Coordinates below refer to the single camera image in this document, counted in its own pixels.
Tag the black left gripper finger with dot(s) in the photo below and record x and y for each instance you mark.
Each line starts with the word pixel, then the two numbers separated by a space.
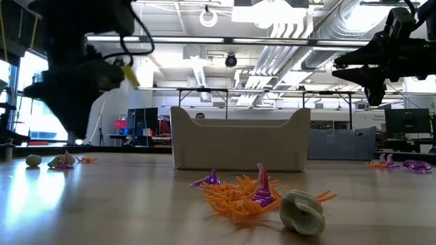
pixel 85 109
pixel 54 102

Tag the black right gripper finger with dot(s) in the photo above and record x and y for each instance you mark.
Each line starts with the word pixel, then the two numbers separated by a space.
pixel 368 56
pixel 371 78

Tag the dark translucent plastic bin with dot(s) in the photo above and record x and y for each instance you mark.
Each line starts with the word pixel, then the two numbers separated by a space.
pixel 340 144

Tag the white plastic bin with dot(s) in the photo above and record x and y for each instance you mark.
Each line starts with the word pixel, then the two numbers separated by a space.
pixel 238 146

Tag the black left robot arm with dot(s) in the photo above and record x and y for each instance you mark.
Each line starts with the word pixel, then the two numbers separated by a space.
pixel 85 17

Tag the red box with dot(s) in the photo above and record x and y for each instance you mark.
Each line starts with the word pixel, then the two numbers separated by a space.
pixel 121 124

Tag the black chair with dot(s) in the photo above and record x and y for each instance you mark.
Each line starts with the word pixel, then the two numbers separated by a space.
pixel 13 136

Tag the black computer monitor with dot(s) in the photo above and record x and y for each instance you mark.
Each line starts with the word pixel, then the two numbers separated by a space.
pixel 407 120
pixel 143 119

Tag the dark background desk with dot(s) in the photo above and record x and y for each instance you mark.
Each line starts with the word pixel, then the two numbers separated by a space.
pixel 402 144

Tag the person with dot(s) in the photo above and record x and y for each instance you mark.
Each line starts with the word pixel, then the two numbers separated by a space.
pixel 200 116

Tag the black overhead crossbar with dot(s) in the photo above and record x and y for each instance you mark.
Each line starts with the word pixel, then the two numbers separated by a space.
pixel 231 41

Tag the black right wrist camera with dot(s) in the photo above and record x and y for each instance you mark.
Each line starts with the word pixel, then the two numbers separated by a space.
pixel 400 22

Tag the black frame background table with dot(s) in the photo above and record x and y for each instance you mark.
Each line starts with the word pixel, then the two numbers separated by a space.
pixel 327 92
pixel 204 90

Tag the black aluminium table frame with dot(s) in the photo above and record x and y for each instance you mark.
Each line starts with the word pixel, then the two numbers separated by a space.
pixel 119 149

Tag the black overhead camera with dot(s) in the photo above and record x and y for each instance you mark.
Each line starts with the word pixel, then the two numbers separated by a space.
pixel 231 60

